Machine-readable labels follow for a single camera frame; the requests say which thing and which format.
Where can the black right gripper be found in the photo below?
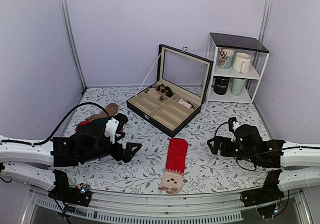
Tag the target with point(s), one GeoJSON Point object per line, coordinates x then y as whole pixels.
{"type": "Point", "coordinates": [219, 140]}

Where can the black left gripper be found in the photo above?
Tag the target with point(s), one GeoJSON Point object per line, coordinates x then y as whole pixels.
{"type": "Point", "coordinates": [127, 155]}

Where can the red and beige sock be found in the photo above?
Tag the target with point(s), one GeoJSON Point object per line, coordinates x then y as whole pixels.
{"type": "Point", "coordinates": [173, 180]}

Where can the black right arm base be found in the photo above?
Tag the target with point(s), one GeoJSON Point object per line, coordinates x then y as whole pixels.
{"type": "Point", "coordinates": [267, 193]}

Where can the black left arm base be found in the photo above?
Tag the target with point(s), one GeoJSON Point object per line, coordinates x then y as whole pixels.
{"type": "Point", "coordinates": [62, 191]}

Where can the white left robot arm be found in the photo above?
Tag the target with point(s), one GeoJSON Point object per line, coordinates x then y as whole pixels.
{"type": "Point", "coordinates": [37, 162]}

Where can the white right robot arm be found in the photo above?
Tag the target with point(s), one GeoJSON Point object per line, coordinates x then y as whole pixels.
{"type": "Point", "coordinates": [292, 165]}

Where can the dark green sock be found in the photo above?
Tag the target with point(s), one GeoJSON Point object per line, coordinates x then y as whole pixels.
{"type": "Point", "coordinates": [101, 121]}

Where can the floral patterned table mat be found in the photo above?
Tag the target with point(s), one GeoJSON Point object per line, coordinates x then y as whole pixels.
{"type": "Point", "coordinates": [204, 172]}

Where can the red sock in pile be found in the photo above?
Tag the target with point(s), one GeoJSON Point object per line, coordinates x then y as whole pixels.
{"type": "Point", "coordinates": [82, 124]}

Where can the cream rolled sock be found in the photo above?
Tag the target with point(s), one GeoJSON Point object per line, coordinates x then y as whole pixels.
{"type": "Point", "coordinates": [185, 103]}

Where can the beige rolled sock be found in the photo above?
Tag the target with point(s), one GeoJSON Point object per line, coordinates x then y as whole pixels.
{"type": "Point", "coordinates": [155, 94]}

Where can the black mug with text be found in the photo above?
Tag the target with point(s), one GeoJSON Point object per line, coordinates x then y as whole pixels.
{"type": "Point", "coordinates": [221, 85]}

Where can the dark brown rolled sock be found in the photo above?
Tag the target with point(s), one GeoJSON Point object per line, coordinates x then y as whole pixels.
{"type": "Point", "coordinates": [165, 90]}

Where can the pale green cup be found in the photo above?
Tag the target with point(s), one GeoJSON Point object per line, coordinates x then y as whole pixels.
{"type": "Point", "coordinates": [237, 86]}

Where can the black compartment storage box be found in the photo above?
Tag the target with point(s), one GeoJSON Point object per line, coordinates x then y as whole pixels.
{"type": "Point", "coordinates": [188, 76]}

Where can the white two-tier shelf rack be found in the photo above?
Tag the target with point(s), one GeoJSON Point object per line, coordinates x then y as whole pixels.
{"type": "Point", "coordinates": [259, 54]}

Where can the cream ribbed mug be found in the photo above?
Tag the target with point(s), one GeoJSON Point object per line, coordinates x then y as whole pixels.
{"type": "Point", "coordinates": [242, 62]}

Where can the coral pattern mug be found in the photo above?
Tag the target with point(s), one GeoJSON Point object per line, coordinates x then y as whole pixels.
{"type": "Point", "coordinates": [225, 57]}

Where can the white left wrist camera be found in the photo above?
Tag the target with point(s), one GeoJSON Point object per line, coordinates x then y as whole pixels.
{"type": "Point", "coordinates": [110, 129]}

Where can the slotted aluminium front rail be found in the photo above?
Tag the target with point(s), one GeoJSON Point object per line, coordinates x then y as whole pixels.
{"type": "Point", "coordinates": [113, 207]}

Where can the left aluminium frame post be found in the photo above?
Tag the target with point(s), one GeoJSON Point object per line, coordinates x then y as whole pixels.
{"type": "Point", "coordinates": [72, 43]}

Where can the aluminium frame post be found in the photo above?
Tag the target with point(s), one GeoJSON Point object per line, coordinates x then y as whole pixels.
{"type": "Point", "coordinates": [72, 43]}
{"type": "Point", "coordinates": [265, 19]}

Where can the right aluminium frame post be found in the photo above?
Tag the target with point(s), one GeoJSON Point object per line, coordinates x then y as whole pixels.
{"type": "Point", "coordinates": [265, 19]}

